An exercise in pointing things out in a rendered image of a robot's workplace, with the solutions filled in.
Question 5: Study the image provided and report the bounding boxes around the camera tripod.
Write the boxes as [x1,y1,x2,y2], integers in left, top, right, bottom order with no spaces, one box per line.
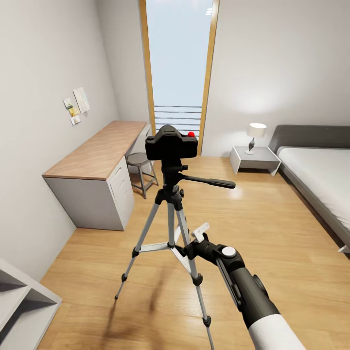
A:
[115,158,236,350]

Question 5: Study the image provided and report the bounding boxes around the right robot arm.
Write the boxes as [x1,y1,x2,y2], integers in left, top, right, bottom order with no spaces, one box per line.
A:
[175,222,306,350]

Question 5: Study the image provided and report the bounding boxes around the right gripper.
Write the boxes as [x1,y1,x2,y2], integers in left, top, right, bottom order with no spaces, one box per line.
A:
[175,232,211,260]

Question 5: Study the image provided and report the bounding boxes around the digital camera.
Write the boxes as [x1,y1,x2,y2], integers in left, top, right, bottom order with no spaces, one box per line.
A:
[145,125,198,161]

